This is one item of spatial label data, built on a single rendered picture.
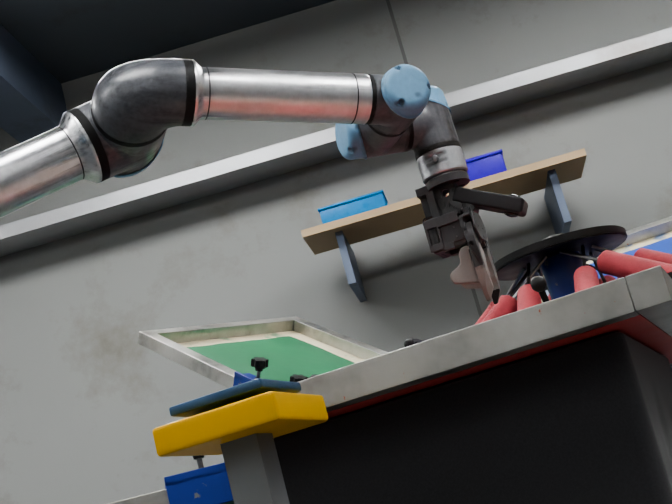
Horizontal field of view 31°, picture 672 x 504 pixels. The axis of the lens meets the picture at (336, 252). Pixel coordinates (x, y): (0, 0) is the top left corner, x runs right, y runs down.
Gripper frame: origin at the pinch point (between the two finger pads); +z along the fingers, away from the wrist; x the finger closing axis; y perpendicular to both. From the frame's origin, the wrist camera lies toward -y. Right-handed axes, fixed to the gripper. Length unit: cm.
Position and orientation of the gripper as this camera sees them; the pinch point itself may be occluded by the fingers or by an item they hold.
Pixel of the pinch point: (494, 292)
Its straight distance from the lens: 194.5
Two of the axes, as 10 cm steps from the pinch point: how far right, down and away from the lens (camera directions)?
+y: -9.0, 3.2, 2.9
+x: -3.4, -1.4, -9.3
